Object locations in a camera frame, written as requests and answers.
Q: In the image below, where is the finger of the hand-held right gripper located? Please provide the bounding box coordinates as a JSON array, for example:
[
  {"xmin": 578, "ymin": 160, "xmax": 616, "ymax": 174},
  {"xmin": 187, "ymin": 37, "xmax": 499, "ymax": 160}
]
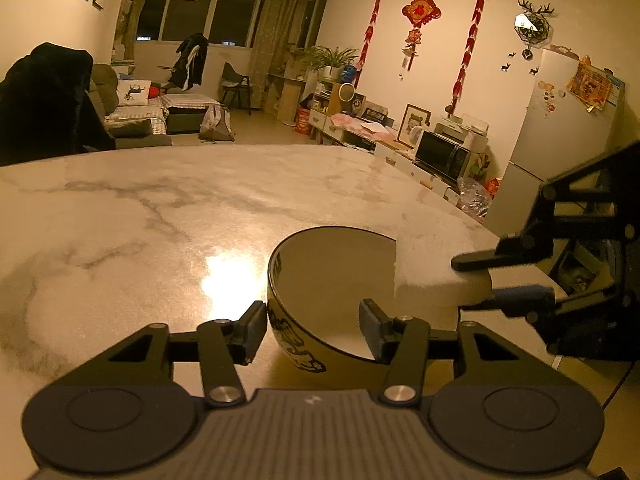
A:
[
  {"xmin": 459, "ymin": 284, "xmax": 640, "ymax": 362},
  {"xmin": 451, "ymin": 141, "xmax": 640, "ymax": 273}
]

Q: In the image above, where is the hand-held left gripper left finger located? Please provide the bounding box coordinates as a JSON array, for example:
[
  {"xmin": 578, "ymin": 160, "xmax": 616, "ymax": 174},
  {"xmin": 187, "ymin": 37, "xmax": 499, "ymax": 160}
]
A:
[{"xmin": 46, "ymin": 301, "xmax": 269, "ymax": 407}]

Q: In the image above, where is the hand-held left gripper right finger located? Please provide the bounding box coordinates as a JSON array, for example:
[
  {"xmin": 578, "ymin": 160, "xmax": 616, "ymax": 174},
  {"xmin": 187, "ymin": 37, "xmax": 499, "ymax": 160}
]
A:
[{"xmin": 359, "ymin": 298, "xmax": 578, "ymax": 406}]

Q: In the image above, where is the white sponge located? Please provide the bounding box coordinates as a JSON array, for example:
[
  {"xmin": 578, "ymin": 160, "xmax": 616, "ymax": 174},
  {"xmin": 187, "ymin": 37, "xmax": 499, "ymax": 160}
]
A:
[{"xmin": 394, "ymin": 232, "xmax": 494, "ymax": 311}]

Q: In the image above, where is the yellow bowl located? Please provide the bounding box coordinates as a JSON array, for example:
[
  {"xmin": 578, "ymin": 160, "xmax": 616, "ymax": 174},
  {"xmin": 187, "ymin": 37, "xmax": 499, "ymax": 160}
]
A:
[{"xmin": 266, "ymin": 226, "xmax": 463, "ymax": 375}]

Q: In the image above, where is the clear plastic bag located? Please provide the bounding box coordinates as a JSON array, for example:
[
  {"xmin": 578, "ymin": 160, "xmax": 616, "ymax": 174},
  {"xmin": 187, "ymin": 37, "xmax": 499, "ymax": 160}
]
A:
[{"xmin": 456, "ymin": 176, "xmax": 493, "ymax": 220}]

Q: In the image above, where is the black microwave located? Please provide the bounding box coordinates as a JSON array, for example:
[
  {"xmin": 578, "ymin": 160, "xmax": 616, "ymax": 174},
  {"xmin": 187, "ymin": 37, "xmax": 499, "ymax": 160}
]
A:
[{"xmin": 414, "ymin": 130, "xmax": 473, "ymax": 181}]

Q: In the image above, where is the white printer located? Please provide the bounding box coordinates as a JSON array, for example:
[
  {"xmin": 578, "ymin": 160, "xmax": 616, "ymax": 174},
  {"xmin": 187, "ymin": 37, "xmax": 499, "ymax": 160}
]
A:
[{"xmin": 432, "ymin": 112, "xmax": 491, "ymax": 153}]

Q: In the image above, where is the white low cabinet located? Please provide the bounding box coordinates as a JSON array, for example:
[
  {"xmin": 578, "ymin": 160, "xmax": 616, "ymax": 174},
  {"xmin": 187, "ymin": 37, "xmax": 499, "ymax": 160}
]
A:
[{"xmin": 307, "ymin": 107, "xmax": 461, "ymax": 201}]

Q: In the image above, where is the white refrigerator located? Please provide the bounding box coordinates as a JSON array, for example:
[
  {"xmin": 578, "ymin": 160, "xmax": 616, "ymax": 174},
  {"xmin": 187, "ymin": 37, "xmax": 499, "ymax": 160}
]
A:
[{"xmin": 484, "ymin": 49, "xmax": 626, "ymax": 236}]

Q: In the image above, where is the framed portrait drawing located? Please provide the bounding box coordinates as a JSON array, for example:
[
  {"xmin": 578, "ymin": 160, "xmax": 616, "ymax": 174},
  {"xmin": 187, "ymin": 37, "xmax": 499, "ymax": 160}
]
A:
[{"xmin": 397, "ymin": 103, "xmax": 431, "ymax": 147}]

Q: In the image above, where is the pink cloth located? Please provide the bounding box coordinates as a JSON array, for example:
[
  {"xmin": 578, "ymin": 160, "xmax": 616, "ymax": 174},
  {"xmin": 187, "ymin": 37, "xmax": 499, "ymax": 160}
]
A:
[{"xmin": 330, "ymin": 112, "xmax": 396, "ymax": 138}]

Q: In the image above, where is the colourful fridge poster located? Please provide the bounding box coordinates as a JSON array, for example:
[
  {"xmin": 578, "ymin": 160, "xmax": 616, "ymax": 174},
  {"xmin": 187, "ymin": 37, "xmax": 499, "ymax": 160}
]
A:
[{"xmin": 567, "ymin": 57, "xmax": 626, "ymax": 113}]

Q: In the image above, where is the grey backpack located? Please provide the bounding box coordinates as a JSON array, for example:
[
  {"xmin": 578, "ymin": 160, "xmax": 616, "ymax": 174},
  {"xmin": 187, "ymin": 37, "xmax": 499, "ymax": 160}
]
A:
[{"xmin": 199, "ymin": 105, "xmax": 236, "ymax": 143}]

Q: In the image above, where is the wooden cube shelf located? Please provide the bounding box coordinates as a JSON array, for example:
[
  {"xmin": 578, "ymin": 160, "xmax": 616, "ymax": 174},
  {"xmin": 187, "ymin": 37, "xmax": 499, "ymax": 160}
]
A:
[{"xmin": 312, "ymin": 80, "xmax": 343, "ymax": 113}]

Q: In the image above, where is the checked sofa cover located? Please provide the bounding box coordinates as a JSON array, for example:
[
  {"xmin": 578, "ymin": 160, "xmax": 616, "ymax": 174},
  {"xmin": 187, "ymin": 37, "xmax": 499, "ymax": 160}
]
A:
[{"xmin": 107, "ymin": 92, "xmax": 221, "ymax": 136}]

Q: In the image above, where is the wooden desk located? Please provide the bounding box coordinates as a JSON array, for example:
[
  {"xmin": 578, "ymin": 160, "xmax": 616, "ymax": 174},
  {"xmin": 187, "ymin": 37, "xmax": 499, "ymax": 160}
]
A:
[{"xmin": 265, "ymin": 57, "xmax": 321, "ymax": 122}]

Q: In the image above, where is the grey-green sofa cushion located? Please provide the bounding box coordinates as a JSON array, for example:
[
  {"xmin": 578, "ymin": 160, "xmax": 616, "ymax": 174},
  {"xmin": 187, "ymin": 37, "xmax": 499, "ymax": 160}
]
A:
[{"xmin": 105, "ymin": 119, "xmax": 153, "ymax": 137}]

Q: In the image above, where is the dark wooden chair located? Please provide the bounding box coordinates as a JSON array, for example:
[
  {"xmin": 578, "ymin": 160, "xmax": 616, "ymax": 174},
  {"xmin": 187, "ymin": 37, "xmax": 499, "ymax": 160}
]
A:
[{"xmin": 220, "ymin": 62, "xmax": 253, "ymax": 111}]

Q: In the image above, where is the potted green plant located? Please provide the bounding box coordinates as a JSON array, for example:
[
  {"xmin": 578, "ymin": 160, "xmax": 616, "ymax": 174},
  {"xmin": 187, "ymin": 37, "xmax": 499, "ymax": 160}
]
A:
[{"xmin": 300, "ymin": 45, "xmax": 360, "ymax": 78}]

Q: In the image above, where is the red knot ornament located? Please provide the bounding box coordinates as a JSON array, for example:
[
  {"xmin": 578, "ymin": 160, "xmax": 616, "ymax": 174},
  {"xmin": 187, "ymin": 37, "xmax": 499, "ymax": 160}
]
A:
[{"xmin": 401, "ymin": 0, "xmax": 443, "ymax": 78}]

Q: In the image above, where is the deer print pillow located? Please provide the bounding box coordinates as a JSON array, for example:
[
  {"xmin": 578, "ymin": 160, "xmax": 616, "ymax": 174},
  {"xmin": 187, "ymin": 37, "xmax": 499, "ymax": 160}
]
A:
[{"xmin": 116, "ymin": 80, "xmax": 152, "ymax": 106}]

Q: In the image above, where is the black and white jacket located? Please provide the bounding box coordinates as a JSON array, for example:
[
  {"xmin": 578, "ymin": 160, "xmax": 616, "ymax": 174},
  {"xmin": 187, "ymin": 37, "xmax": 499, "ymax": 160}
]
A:
[{"xmin": 170, "ymin": 32, "xmax": 208, "ymax": 92}]

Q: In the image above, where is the beige patterned curtain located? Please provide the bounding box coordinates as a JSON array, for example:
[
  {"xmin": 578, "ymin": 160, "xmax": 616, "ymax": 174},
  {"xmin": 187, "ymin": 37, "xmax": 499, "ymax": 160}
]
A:
[
  {"xmin": 250, "ymin": 0, "xmax": 296, "ymax": 111},
  {"xmin": 122, "ymin": 0, "xmax": 151, "ymax": 61}
]

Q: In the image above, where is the grey sofa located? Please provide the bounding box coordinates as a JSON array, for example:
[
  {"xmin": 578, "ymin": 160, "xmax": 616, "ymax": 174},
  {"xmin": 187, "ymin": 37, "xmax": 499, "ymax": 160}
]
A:
[{"xmin": 92, "ymin": 63, "xmax": 226, "ymax": 148}]

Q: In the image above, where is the black fleece coat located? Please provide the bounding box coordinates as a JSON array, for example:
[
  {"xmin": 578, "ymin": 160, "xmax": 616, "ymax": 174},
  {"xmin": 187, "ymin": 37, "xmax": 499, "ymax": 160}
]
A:
[{"xmin": 0, "ymin": 42, "xmax": 96, "ymax": 166}]

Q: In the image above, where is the window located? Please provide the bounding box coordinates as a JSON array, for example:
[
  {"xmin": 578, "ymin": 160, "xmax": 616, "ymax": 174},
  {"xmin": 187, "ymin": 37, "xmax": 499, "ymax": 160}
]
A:
[{"xmin": 136, "ymin": 0, "xmax": 268, "ymax": 48}]

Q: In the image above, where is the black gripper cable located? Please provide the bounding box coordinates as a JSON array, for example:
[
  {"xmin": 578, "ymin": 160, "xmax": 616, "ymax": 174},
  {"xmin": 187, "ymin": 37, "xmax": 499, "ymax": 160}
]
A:
[{"xmin": 597, "ymin": 360, "xmax": 633, "ymax": 411}]

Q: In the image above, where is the long red firecracker string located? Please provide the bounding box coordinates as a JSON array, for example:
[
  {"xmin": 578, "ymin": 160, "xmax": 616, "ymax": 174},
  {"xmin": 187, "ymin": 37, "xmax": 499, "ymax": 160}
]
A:
[{"xmin": 447, "ymin": 0, "xmax": 488, "ymax": 111}]

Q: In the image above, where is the antler wall clock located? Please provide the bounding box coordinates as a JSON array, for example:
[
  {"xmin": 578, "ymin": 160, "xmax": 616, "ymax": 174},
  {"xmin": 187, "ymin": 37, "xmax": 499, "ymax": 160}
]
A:
[{"xmin": 514, "ymin": 0, "xmax": 555, "ymax": 61}]

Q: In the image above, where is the short red firecracker string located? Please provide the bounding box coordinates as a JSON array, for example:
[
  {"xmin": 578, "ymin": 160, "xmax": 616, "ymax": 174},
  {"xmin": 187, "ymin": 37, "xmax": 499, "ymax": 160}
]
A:
[{"xmin": 357, "ymin": 0, "xmax": 386, "ymax": 88}]

